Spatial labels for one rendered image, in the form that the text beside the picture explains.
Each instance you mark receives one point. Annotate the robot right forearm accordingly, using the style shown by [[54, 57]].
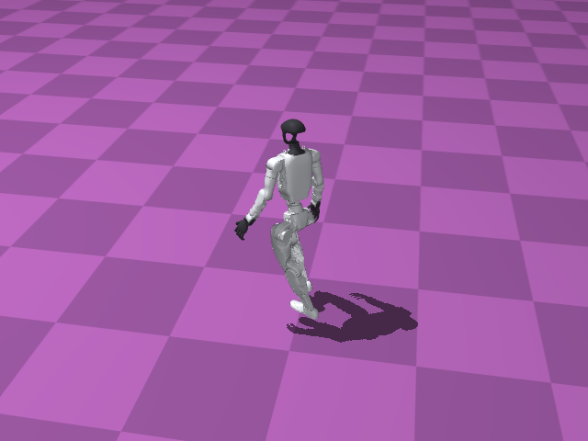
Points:
[[316, 195]]

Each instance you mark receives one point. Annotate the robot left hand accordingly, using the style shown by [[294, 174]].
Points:
[[242, 227]]

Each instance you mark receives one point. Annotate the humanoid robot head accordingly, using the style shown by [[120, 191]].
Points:
[[294, 127]]

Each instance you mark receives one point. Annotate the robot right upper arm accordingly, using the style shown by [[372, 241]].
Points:
[[317, 178]]

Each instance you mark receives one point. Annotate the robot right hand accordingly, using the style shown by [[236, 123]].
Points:
[[315, 210]]

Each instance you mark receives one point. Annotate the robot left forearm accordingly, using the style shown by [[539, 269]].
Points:
[[258, 206]]

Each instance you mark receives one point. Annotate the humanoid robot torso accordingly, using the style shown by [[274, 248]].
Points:
[[294, 184]]

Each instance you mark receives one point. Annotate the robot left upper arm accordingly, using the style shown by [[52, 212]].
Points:
[[273, 167]]

